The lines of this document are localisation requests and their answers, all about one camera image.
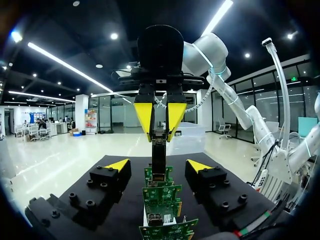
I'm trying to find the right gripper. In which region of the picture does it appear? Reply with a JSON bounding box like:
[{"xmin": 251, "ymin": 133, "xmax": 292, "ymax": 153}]
[{"xmin": 117, "ymin": 24, "xmax": 205, "ymax": 143}]

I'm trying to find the green circuit board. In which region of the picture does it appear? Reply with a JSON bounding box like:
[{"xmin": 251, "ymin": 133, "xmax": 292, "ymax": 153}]
[
  {"xmin": 138, "ymin": 212, "xmax": 200, "ymax": 240},
  {"xmin": 144, "ymin": 163, "xmax": 175, "ymax": 188},
  {"xmin": 141, "ymin": 184, "xmax": 183, "ymax": 219}
]

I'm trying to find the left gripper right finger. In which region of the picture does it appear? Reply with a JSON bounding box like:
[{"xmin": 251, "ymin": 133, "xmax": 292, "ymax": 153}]
[{"xmin": 184, "ymin": 158, "xmax": 276, "ymax": 232}]

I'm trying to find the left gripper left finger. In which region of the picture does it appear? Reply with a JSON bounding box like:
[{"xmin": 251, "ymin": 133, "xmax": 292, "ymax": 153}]
[{"xmin": 24, "ymin": 158, "xmax": 133, "ymax": 240}]

